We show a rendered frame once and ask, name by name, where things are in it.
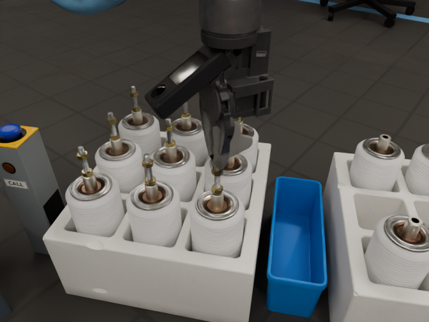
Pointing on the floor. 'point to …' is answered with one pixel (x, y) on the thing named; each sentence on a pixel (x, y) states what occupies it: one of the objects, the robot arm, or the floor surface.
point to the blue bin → (296, 248)
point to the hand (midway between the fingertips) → (214, 160)
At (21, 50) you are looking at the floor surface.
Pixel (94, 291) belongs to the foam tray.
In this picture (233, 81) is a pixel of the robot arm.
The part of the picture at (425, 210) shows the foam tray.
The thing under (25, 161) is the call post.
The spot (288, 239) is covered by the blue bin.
